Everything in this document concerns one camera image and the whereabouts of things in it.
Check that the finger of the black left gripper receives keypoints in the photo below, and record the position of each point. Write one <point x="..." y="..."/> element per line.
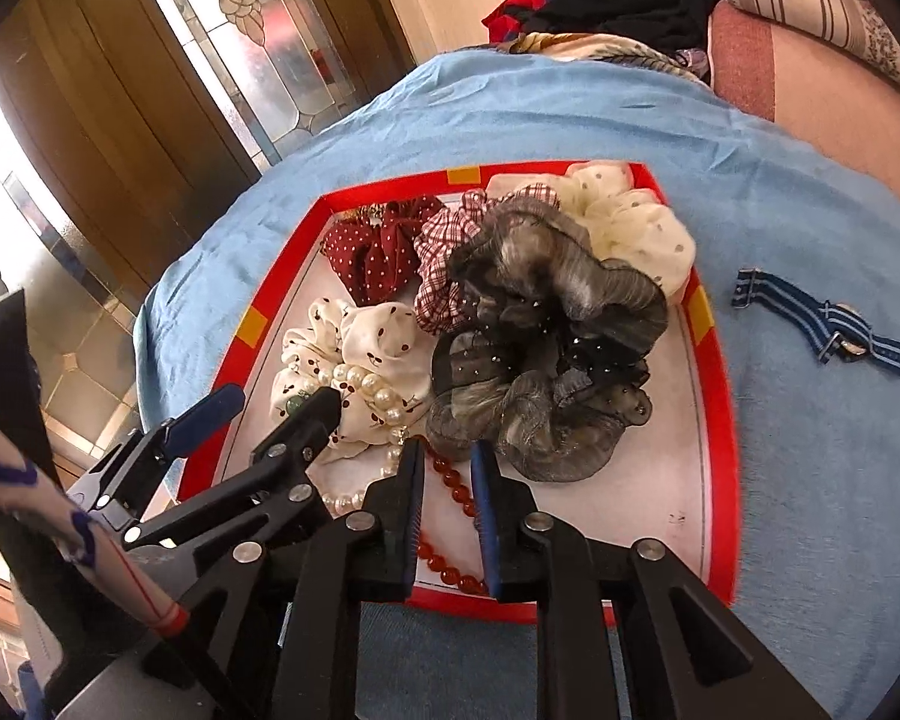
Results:
<point x="119" y="488"/>
<point x="280" y="461"/>

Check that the patterned beige cloth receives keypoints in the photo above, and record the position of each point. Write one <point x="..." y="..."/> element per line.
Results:
<point x="691" y="64"/>

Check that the pink bolster cushion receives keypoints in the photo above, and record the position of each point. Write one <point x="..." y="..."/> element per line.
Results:
<point x="813" y="91"/>

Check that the white cherry print scrunchie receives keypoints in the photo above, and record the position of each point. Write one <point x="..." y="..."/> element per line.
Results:
<point x="379" y="360"/>

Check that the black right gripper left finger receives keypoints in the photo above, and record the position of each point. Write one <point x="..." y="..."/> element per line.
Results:
<point x="278" y="637"/>

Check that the grey black organza scrunchie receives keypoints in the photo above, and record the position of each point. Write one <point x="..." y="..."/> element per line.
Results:
<point x="550" y="361"/>

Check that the leopard print scrunchie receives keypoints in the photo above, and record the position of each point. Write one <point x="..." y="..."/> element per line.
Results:
<point x="371" y="215"/>

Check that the wooden door frame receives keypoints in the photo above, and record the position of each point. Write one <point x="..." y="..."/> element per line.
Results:
<point x="107" y="107"/>

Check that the red polka dot scrunchie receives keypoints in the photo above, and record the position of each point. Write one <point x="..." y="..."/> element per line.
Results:
<point x="375" y="263"/>

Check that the stained glass door panel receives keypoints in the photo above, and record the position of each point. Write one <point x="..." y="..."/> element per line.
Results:
<point x="269" y="65"/>

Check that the cream dotted organza scrunchie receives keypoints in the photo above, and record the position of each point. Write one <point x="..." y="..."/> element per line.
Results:
<point x="623" y="221"/>

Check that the dark clothes pile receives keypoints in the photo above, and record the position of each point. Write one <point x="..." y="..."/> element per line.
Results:
<point x="667" y="26"/>

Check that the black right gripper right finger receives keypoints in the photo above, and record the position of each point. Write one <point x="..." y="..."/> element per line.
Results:
<point x="622" y="632"/>

